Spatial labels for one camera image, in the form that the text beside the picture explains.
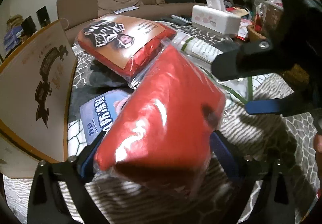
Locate white green wool package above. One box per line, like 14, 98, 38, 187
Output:
172, 32, 253, 104

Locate blue phone pouch package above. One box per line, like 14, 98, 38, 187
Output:
80, 89, 133, 145

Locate plain red cloth package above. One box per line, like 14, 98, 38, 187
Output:
94, 45, 226, 197

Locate red package with zebra card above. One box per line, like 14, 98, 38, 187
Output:
76, 15, 177, 81

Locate person right hand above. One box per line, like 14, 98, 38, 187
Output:
313, 133, 322, 162

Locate wicker basket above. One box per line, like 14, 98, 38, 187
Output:
246, 24, 310, 89

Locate white tissue box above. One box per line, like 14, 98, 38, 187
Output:
192, 0, 241, 36

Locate black remote controls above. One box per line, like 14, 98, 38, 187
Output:
161, 15, 192, 26

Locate brown sofa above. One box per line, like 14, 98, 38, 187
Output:
56, 0, 197, 41

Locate large cardboard box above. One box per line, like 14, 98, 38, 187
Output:
0, 20, 77, 179

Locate white paper on sofa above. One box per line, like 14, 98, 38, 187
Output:
112, 6, 139, 15

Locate blue boxes stack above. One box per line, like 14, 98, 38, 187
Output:
3, 26, 24, 52

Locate black speaker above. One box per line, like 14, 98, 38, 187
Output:
36, 6, 51, 28

